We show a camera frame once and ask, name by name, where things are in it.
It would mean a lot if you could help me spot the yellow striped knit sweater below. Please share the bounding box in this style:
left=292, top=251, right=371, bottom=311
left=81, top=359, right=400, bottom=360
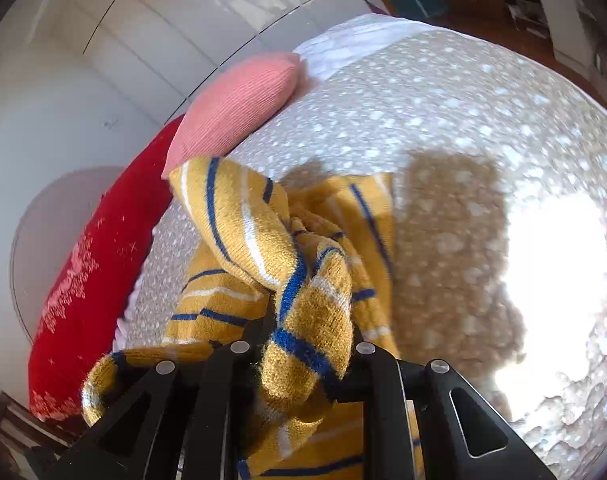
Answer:
left=81, top=156, right=397, bottom=479

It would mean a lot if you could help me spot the white pink bed sheet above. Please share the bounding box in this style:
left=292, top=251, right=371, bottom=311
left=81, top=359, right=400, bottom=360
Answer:
left=294, top=13, right=435, bottom=84

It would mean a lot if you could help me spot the red knit pillow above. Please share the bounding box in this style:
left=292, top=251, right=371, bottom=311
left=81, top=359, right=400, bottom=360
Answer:
left=28, top=120, right=180, bottom=424

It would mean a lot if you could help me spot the beige heart-pattern blanket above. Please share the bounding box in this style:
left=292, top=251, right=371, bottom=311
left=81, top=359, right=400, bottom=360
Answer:
left=112, top=29, right=607, bottom=480

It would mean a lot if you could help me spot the pink ribbed cushion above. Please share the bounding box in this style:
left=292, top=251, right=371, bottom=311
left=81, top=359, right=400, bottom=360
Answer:
left=162, top=52, right=302, bottom=179

